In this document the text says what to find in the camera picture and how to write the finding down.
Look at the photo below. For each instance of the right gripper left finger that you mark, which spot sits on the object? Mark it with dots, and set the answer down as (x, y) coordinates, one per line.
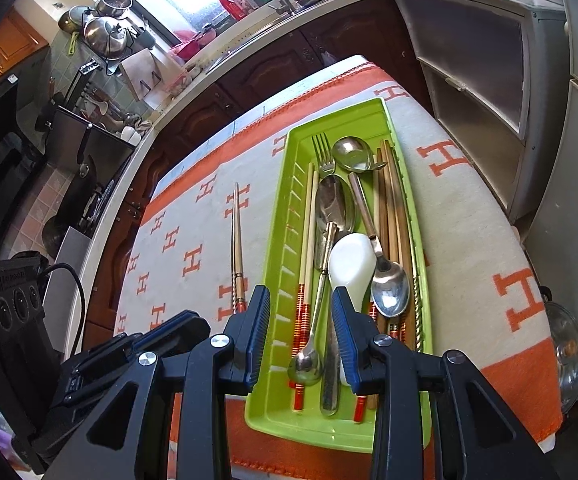
(247, 331)

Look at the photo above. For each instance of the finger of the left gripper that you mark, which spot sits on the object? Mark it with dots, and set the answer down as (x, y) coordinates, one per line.
(169, 334)

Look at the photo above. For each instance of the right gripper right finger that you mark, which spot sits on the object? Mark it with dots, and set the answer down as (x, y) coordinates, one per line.
(363, 361)

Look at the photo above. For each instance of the plain brown bamboo chopstick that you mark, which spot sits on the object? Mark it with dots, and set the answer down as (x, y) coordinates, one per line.
(393, 327)

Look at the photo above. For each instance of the small steel spoon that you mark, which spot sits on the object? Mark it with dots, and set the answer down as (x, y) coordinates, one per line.
(389, 287)

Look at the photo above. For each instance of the cream red-striped chopstick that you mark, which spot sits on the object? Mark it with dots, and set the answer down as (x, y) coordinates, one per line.
(379, 207)
(309, 265)

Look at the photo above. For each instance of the bamboo chopstick red black band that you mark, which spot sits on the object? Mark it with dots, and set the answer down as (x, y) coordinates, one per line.
(240, 279)

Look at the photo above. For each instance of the white ceramic soup spoon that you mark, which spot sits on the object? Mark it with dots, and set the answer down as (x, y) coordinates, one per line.
(351, 265)

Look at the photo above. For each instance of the large steel spoon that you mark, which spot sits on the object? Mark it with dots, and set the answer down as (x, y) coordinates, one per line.
(336, 214)

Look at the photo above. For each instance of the steel fork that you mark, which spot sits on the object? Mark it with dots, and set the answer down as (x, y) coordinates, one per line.
(325, 161)

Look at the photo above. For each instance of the cream chopstick red striped end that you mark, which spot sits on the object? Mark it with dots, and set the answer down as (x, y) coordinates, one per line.
(300, 302)

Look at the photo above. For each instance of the round steel serving spoon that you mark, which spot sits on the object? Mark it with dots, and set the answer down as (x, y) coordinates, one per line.
(354, 155)

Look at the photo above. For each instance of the dark brown wooden chopstick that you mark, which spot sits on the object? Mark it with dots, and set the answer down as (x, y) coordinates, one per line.
(407, 318)

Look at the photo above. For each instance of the orange white H-pattern blanket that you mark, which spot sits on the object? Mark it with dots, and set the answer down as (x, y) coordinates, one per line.
(484, 299)

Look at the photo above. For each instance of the green plastic utensil tray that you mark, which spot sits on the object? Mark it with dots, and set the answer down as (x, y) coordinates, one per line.
(270, 408)

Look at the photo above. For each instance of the steel steamer pot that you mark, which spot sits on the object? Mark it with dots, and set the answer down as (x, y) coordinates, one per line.
(564, 336)

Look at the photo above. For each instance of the wooden cutting board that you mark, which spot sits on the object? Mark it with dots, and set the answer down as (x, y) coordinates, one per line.
(149, 78)

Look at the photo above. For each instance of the wooden lower cabinets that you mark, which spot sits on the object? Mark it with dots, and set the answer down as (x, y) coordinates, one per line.
(374, 29)

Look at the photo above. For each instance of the grey frosted door cabinet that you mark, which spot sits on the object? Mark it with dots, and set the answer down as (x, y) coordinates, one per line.
(497, 72)

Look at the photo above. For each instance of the red spray bottle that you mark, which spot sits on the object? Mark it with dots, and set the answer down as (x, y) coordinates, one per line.
(232, 8)

